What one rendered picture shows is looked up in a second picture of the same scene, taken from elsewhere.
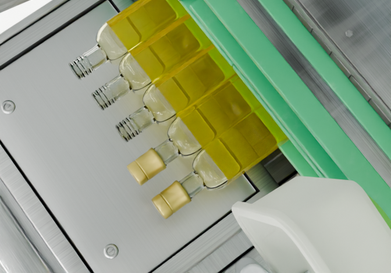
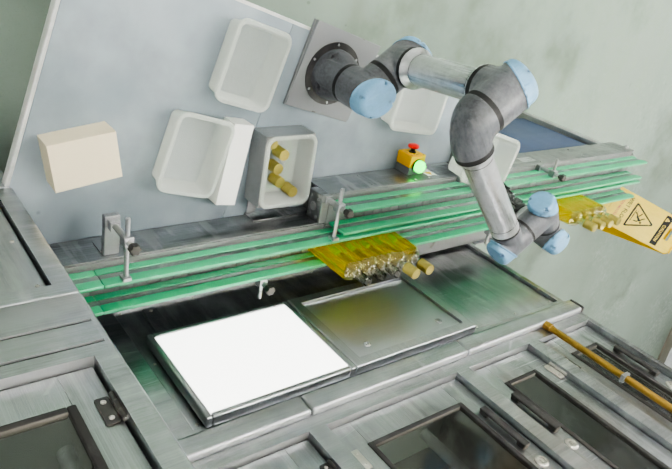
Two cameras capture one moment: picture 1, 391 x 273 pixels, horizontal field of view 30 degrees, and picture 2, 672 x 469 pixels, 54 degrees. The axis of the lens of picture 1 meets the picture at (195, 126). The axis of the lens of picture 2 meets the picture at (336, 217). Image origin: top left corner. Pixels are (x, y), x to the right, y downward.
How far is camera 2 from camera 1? 1.88 m
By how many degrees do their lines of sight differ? 66
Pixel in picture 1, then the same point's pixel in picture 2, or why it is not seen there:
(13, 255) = (447, 351)
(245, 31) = (370, 205)
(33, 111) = (368, 336)
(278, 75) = (388, 202)
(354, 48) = (377, 185)
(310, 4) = (361, 188)
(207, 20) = (351, 230)
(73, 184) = (407, 328)
